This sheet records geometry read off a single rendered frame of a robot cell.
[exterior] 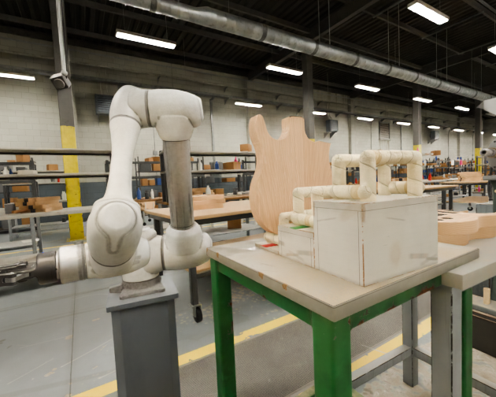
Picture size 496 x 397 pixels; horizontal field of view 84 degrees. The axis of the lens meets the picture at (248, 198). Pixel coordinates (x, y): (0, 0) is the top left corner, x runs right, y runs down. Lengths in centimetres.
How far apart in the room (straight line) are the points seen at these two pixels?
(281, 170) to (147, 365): 97
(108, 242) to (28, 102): 1142
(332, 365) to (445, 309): 46
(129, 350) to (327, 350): 92
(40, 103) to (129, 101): 1089
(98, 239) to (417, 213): 70
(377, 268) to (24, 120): 1163
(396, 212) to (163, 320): 100
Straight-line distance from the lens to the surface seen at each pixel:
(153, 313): 129
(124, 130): 101
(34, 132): 1176
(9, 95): 1206
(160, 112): 106
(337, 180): 69
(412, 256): 75
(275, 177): 89
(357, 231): 61
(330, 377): 63
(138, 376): 141
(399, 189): 80
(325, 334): 59
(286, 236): 80
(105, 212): 61
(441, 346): 103
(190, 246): 121
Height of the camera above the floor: 116
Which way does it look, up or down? 4 degrees down
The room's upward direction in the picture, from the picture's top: 3 degrees counter-clockwise
